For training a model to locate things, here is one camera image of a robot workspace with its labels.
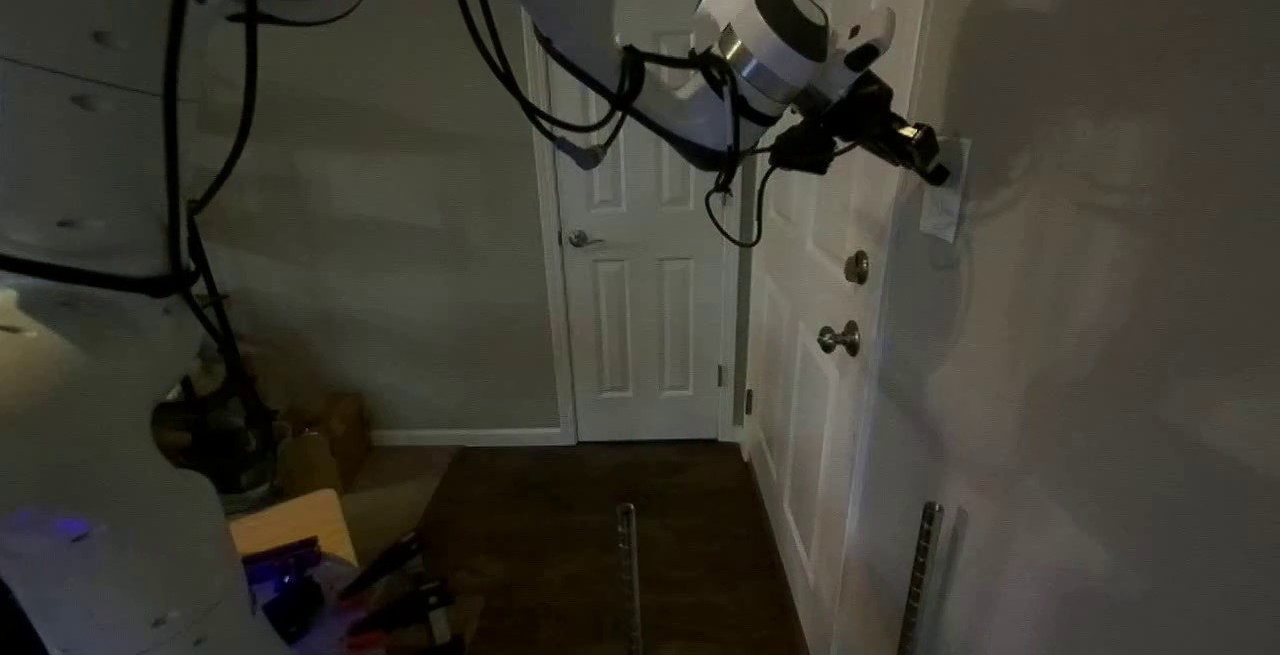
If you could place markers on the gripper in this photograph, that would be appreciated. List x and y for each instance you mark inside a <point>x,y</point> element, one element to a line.
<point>862,113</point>

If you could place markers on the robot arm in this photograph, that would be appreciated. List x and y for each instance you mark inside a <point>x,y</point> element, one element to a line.
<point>90,185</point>

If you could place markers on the silver deadbolt lock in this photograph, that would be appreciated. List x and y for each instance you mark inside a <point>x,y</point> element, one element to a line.
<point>857,267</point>

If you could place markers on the silver round door knob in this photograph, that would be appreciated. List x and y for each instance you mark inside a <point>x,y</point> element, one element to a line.
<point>842,339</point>

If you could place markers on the white panel door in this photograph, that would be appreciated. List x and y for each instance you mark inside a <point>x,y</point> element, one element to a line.
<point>810,455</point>
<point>650,315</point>

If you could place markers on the stack of cardboard boxes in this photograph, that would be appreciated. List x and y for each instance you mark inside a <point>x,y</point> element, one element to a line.
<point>325,440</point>

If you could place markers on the black clamp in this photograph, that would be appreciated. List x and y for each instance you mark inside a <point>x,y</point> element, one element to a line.
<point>405,613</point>
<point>385,563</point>

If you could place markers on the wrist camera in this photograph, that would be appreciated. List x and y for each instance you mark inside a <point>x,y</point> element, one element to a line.
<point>803,148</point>

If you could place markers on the white wall switch plate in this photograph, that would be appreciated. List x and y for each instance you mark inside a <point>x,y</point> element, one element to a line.
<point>945,210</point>

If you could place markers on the metal post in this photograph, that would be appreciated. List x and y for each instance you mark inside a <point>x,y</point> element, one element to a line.
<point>918,585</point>
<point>628,585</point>

